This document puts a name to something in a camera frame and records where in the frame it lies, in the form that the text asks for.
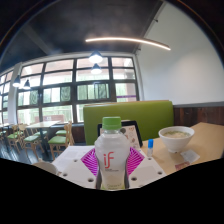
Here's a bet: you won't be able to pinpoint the wooden dining table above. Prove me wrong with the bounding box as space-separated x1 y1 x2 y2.
25 120 62 130

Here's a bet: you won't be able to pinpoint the white printed paper sheet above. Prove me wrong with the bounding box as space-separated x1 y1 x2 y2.
52 144 98 168

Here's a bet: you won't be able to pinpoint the white paper packet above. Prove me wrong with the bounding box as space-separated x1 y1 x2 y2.
179 149 201 165

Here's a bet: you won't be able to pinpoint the small red packet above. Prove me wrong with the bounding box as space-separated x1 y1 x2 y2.
174 161 191 172

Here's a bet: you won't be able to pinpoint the large black-framed window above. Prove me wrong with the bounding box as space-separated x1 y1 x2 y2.
0 55 139 126

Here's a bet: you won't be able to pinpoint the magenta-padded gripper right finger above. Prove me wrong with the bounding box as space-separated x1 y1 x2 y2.
126 147 167 190

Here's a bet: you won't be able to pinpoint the curved linear ceiling light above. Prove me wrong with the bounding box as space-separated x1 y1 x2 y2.
84 36 172 52

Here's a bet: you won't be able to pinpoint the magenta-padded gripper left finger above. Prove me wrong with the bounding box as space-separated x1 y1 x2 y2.
57 147 100 190

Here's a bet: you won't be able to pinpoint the green upholstered bench seat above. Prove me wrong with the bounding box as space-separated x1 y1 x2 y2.
82 99 175 146

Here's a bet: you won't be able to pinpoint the clear green-capped drink bottle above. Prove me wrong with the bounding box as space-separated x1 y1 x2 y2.
94 116 132 192

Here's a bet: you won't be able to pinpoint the black-framed menu card stand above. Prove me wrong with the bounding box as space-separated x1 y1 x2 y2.
97 120 144 150

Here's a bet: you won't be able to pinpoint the black pendant ceiling lamps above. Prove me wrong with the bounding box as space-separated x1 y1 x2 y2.
12 50 105 91

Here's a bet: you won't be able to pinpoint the wooden chairs with green seats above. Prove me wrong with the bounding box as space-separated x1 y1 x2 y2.
0 121 76 160

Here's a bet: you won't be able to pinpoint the white bowl of soup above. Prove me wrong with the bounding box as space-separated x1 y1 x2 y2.
158 125 196 154

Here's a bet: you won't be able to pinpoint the small blue-capped white bottle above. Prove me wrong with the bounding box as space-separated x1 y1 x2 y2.
146 138 155 158

